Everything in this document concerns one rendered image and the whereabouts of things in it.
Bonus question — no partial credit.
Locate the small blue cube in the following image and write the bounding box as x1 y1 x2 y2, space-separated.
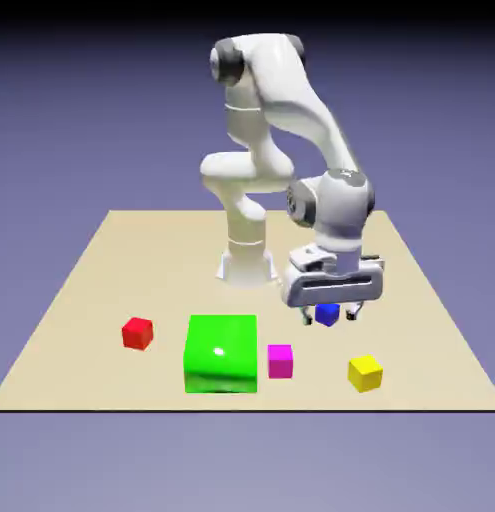
314 303 341 328

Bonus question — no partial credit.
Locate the large green box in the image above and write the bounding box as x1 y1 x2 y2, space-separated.
183 314 259 395

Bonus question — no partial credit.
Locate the small red cube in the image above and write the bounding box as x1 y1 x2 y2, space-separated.
121 316 155 352

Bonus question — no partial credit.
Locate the small magenta cube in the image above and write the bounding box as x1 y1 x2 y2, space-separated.
267 344 294 380

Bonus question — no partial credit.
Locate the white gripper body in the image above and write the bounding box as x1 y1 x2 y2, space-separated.
281 261 385 309

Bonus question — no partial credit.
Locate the small yellow cube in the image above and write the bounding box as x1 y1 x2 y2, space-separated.
347 353 384 394

